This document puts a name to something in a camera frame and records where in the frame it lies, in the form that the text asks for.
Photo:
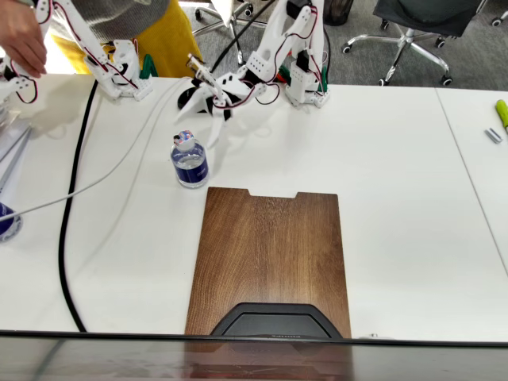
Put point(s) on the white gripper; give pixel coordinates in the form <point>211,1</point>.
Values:
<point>217,106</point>

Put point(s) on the blue label water bottle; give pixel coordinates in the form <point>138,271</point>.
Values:
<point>192,170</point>

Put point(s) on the white leader robot arm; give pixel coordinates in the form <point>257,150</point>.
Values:
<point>119,89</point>

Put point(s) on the white follower robot arm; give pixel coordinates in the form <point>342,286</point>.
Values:
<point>301,79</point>

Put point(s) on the person's left hand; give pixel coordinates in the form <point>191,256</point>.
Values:
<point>24,39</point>

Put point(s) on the green clamp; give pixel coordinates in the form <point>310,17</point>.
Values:
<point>324,81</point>
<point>148,67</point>
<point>285,73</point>

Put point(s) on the grey knit sweater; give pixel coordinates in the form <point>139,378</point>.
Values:
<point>119,16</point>

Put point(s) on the brown wooden board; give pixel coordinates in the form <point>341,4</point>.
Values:
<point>270,246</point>

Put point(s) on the black monitor stand base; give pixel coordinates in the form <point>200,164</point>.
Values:
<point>274,323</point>

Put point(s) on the blue and white cup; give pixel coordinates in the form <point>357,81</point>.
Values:
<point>8,228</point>

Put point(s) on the black office chair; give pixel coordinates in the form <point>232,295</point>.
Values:
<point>428,16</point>

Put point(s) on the dark glossy screen edge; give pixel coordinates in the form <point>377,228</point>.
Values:
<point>99,357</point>

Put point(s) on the grey staple strip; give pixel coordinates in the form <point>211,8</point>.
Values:
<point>493,135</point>

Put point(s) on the yellow-green marker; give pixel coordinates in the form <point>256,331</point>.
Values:
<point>502,113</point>

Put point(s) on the office chair castor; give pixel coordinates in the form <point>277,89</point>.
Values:
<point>498,20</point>

